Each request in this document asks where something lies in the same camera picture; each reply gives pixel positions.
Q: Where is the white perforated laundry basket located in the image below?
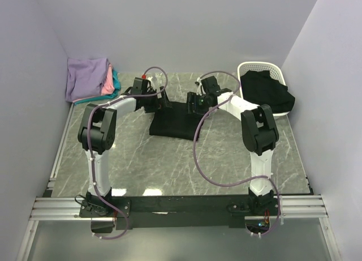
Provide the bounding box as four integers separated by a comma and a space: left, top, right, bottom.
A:
238, 62, 289, 118

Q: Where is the folded lavender t-shirt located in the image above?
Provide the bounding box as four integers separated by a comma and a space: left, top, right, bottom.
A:
65, 58, 109, 102

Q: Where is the folded teal t-shirt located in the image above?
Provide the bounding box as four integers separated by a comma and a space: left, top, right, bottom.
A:
74, 69, 121, 105

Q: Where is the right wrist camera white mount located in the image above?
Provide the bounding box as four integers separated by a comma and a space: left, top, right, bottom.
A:
195, 77, 204, 96

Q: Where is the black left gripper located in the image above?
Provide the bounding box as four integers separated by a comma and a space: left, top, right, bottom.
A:
143, 87, 173, 114

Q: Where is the folded pink t-shirt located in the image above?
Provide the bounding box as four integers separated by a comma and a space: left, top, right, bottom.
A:
73, 65, 115, 103

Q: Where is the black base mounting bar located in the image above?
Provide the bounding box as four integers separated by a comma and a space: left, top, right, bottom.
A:
79, 195, 279, 233

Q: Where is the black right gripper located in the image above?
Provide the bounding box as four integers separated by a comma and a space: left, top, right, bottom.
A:
183, 92, 210, 119

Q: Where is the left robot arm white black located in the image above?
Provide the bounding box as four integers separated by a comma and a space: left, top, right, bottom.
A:
77, 77, 171, 217

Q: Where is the aluminium extrusion rail frame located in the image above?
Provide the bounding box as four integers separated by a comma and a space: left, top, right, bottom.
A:
19, 106, 342, 260

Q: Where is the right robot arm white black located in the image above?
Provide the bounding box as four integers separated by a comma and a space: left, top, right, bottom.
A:
188, 76, 279, 215

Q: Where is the black t-shirt in basket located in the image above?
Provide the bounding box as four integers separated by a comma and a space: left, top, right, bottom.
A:
240, 70, 295, 114

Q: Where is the black t-shirt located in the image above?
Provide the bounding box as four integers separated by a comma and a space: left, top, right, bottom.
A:
240, 70, 295, 114
149, 101, 209, 140

